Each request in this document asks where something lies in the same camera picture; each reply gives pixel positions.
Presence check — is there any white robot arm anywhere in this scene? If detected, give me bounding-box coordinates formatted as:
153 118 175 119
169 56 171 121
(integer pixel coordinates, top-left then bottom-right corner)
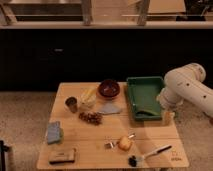
157 63 213 124

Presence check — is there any clear cup with corn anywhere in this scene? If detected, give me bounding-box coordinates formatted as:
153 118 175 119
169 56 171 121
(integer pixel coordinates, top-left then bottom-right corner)
80 87 96 109

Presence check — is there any metal cup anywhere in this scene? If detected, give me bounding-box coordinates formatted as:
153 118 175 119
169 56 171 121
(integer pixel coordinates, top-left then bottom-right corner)
65 97 78 113

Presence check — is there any green plastic tray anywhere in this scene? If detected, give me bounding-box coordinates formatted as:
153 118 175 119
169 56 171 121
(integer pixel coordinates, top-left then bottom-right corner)
126 76 164 121

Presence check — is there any yellow potato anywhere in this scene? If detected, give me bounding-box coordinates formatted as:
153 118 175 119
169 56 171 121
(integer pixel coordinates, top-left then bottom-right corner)
118 136 132 151

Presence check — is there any dark red bowl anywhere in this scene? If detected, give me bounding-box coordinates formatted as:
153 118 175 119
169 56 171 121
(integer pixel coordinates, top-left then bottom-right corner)
98 79 120 98

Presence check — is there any metal fork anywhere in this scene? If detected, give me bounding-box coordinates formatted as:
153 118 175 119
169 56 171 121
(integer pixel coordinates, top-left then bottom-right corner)
104 133 136 149

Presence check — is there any brown grape bunch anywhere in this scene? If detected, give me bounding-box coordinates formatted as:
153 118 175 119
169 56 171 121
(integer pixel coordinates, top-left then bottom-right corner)
79 112 102 125

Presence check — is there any brown rectangular block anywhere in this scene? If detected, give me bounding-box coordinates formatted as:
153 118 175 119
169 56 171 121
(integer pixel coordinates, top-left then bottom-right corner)
49 148 76 164

